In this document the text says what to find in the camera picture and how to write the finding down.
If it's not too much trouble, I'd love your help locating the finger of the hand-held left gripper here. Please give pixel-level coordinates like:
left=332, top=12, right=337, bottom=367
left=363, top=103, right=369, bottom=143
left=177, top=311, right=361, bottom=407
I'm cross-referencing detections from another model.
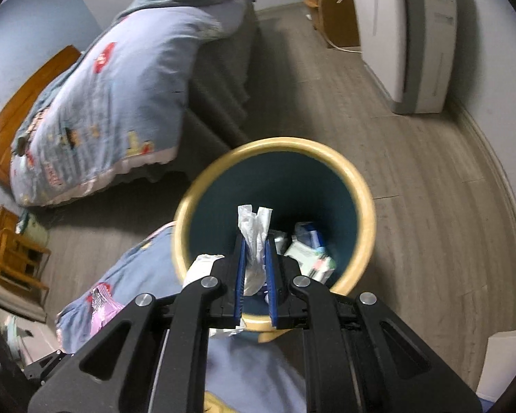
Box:
left=23, top=350, right=69, bottom=387

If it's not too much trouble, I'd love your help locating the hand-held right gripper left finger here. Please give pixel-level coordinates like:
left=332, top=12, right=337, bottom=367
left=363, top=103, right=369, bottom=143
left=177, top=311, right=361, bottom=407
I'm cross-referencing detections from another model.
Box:
left=28, top=234, right=248, bottom=413

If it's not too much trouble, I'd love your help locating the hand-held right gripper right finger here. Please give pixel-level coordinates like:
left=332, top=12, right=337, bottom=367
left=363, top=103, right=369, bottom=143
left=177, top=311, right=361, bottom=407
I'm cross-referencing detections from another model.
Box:
left=264, top=236, right=482, bottom=413

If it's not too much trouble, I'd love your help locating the white tissue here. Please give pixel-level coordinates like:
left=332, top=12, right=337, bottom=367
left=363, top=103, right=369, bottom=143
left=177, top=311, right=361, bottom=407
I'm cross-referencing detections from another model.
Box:
left=237, top=205, right=273, bottom=297
left=181, top=254, right=247, bottom=338

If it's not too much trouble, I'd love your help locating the green white medicine box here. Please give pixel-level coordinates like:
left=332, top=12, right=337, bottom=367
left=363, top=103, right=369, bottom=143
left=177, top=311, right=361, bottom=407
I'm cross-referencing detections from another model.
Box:
left=284, top=241, right=338, bottom=285

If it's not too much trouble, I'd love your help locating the blue silver foil wrapper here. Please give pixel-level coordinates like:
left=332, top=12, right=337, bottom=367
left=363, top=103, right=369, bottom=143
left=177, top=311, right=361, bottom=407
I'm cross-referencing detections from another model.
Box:
left=292, top=221, right=324, bottom=248

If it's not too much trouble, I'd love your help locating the yellow rimmed teal trash bin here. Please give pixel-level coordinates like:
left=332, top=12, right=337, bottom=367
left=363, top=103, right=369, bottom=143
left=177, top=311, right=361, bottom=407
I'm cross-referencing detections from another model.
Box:
left=172, top=137, right=377, bottom=345

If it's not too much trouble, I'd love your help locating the pink plastic wrapper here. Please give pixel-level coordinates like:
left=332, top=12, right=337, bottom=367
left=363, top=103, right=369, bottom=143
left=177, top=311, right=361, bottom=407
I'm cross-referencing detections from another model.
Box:
left=89, top=284, right=125, bottom=336

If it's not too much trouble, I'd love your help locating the wooden stool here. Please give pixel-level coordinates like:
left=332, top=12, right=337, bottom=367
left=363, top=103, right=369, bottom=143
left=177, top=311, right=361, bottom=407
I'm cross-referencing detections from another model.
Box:
left=0, top=206, right=52, bottom=306

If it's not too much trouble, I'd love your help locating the white bucket green lid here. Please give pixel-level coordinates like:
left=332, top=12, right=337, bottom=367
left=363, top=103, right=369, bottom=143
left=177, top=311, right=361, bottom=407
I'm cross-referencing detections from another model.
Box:
left=16, top=211, right=50, bottom=246

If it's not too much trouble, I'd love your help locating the white flat panel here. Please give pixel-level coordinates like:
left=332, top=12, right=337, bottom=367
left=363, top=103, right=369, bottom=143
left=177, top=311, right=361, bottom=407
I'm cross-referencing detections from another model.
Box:
left=475, top=329, right=516, bottom=401

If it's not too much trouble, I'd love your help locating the wooden bed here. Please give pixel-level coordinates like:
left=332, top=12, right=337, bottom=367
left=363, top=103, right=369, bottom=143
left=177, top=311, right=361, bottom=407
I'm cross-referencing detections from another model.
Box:
left=0, top=0, right=261, bottom=207

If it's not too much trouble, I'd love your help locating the wooden cabinet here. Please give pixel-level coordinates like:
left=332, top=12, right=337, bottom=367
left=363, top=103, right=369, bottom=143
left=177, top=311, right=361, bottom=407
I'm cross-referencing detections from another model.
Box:
left=299, top=0, right=362, bottom=50

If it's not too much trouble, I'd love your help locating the white air purifier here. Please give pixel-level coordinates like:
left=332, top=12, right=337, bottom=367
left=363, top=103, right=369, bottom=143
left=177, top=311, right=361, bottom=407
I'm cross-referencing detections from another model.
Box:
left=346, top=0, right=459, bottom=115

